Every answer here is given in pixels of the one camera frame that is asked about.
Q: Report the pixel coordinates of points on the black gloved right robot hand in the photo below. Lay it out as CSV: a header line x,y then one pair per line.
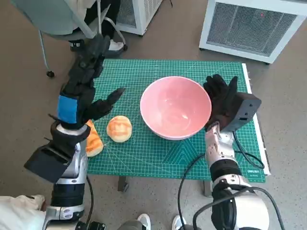
x,y
220,100

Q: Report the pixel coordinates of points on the green cutting mat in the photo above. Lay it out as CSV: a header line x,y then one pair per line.
x,y
134,158

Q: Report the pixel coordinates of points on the person in white clothing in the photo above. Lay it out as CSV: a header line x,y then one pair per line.
x,y
16,213

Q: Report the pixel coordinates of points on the black robot waist part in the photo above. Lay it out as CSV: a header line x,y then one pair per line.
x,y
96,226

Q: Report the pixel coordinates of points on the pink bowl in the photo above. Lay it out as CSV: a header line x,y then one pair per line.
x,y
175,107

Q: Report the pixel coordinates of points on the grey metal table leg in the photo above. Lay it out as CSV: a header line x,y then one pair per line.
x,y
208,189
123,184

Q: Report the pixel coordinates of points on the small white vented cabinet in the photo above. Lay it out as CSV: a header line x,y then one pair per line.
x,y
140,14

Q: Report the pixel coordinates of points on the seated person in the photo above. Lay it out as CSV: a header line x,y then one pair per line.
x,y
108,14

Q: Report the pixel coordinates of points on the long toy bread loaf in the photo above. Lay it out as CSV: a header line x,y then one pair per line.
x,y
93,142

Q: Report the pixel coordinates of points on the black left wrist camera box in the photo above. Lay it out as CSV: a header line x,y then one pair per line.
x,y
45,163

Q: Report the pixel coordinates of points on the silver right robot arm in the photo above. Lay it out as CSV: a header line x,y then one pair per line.
x,y
225,167

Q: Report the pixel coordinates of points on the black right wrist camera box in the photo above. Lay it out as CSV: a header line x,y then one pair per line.
x,y
244,110

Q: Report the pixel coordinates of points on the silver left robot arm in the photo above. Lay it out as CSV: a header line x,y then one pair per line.
x,y
68,191

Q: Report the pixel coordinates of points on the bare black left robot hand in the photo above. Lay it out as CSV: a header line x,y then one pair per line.
x,y
67,109

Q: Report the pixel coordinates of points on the round toy bread bun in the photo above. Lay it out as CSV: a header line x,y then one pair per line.
x,y
119,129

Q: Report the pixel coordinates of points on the grey office chair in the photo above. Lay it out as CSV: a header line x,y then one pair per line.
x,y
60,16

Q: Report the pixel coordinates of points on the large white vented cabinet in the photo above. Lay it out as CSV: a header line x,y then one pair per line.
x,y
251,26

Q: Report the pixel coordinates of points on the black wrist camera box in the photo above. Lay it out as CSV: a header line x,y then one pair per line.
x,y
244,110
45,163

